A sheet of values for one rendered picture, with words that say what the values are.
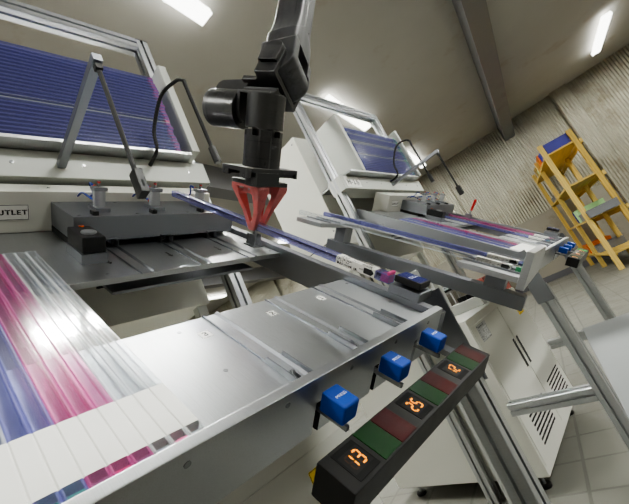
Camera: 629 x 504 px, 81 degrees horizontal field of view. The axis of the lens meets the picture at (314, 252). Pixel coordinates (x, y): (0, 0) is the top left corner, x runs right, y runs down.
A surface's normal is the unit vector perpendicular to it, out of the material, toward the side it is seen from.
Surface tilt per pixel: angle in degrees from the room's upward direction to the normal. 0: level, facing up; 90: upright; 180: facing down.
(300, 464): 90
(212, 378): 44
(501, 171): 90
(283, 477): 90
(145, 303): 90
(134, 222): 134
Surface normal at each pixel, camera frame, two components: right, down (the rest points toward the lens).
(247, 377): 0.14, -0.95
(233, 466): 0.74, 0.29
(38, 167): 0.63, -0.46
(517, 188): -0.52, 0.02
